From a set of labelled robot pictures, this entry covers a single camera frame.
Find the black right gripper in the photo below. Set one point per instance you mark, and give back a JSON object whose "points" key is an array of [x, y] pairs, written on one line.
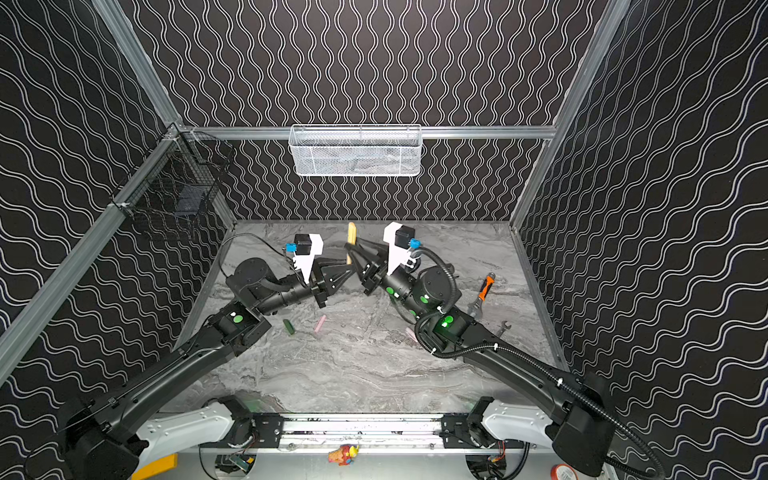
{"points": [[372, 276]]}

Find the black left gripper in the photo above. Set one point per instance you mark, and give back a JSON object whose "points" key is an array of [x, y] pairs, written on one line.
{"points": [[318, 283]]}

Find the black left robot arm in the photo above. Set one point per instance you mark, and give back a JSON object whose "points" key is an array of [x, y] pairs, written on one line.
{"points": [[98, 436]]}

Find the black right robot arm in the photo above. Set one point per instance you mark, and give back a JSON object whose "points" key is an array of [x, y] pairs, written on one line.
{"points": [[583, 428]]}

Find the pink pen cap left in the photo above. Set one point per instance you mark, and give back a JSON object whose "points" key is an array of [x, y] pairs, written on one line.
{"points": [[320, 324]]}

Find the pink pen cap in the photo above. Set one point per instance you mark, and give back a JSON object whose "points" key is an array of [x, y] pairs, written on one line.
{"points": [[320, 324], [410, 333]]}

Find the green pen cap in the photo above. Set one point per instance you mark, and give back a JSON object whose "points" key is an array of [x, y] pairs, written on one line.
{"points": [[289, 327]]}

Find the pink pen cap right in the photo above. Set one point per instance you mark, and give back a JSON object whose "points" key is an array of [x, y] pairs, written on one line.
{"points": [[410, 333]]}

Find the small steel spanner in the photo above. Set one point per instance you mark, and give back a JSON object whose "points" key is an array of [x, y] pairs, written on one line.
{"points": [[505, 327]]}

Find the red yellow toy figure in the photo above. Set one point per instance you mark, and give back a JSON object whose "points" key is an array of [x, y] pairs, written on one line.
{"points": [[344, 455]]}

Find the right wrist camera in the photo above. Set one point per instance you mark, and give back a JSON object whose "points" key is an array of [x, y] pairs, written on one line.
{"points": [[399, 239]]}

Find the white wire mesh basket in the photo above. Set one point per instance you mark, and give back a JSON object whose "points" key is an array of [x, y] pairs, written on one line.
{"points": [[355, 150]]}

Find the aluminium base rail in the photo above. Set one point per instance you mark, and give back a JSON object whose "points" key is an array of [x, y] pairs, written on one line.
{"points": [[404, 433]]}

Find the black wire basket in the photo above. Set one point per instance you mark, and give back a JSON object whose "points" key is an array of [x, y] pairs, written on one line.
{"points": [[181, 197]]}

